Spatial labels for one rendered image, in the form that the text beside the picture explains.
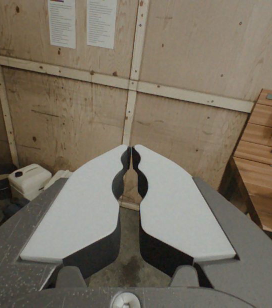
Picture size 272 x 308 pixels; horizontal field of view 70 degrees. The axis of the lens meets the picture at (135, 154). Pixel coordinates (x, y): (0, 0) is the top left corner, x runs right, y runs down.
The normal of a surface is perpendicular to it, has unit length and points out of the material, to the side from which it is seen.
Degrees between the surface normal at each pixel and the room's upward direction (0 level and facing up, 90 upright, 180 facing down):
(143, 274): 0
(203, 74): 89
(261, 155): 90
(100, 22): 90
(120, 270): 0
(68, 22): 90
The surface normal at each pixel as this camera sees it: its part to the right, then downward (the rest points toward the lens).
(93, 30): -0.23, 0.44
